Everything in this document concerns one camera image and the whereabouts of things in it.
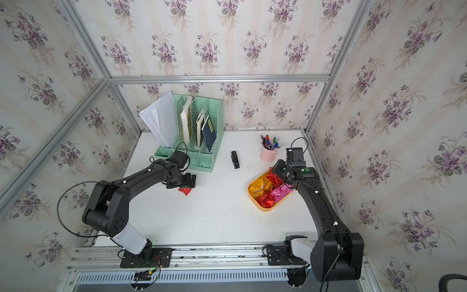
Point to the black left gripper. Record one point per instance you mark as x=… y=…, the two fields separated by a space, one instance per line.
x=188 y=183

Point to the cream book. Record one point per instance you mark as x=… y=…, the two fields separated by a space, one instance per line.
x=186 y=119

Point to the black stapler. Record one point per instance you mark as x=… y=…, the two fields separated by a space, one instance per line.
x=235 y=160

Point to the mint green desk organizer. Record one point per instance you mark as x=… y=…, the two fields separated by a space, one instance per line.
x=200 y=158

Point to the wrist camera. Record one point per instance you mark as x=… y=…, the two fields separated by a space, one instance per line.
x=180 y=159
x=295 y=157

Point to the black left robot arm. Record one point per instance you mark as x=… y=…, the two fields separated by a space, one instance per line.
x=108 y=208

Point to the yellow tea bag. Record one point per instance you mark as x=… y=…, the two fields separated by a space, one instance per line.
x=258 y=187

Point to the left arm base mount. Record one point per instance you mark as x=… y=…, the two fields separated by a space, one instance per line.
x=156 y=257

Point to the yellow storage tray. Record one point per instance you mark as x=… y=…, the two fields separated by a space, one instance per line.
x=254 y=198

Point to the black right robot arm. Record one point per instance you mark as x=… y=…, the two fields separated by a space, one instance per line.
x=337 y=254

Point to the pink pen cup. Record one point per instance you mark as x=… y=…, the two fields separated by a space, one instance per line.
x=268 y=155

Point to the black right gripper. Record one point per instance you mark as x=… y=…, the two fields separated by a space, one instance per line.
x=276 y=168

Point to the pens in cup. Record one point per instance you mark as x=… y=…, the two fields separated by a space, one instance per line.
x=270 y=143

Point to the aluminium rail frame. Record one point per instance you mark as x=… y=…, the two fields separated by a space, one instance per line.
x=184 y=257

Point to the dark blue booklet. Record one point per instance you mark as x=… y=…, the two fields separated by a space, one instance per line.
x=208 y=132

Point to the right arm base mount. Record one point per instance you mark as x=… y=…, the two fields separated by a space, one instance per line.
x=294 y=251

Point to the pink tea bag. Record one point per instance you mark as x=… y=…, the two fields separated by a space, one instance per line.
x=281 y=192

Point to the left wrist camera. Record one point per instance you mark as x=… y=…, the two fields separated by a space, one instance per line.
x=180 y=159

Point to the white paper stack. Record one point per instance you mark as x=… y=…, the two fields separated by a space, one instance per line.
x=162 y=119

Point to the beige notebook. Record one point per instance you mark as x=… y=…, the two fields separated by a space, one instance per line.
x=199 y=124

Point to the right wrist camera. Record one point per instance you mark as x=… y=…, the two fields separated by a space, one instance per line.
x=295 y=157

